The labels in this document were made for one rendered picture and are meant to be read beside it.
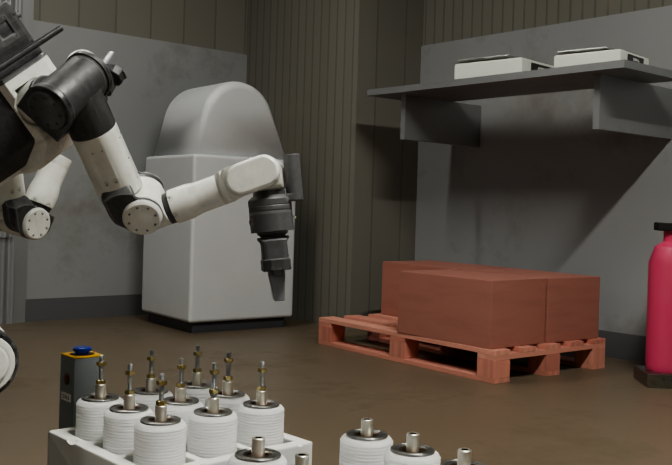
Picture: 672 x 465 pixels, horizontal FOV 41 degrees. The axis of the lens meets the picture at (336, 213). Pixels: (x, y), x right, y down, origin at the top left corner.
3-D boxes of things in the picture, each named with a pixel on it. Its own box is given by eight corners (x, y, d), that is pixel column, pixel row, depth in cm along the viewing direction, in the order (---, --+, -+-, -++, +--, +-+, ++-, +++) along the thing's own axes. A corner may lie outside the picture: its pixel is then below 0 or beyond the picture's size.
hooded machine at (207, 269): (236, 314, 529) (242, 96, 528) (297, 326, 484) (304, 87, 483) (135, 321, 486) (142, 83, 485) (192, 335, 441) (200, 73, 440)
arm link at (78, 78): (91, 148, 163) (60, 82, 156) (53, 149, 167) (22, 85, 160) (124, 116, 172) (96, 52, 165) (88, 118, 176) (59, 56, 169)
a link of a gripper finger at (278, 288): (271, 301, 178) (268, 270, 178) (287, 299, 179) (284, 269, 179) (272, 302, 177) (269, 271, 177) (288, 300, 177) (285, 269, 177)
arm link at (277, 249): (252, 271, 186) (247, 214, 186) (297, 266, 187) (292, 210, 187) (254, 273, 173) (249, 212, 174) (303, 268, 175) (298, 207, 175)
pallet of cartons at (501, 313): (609, 367, 386) (612, 276, 386) (499, 385, 338) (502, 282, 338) (421, 333, 473) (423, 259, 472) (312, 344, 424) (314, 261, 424)
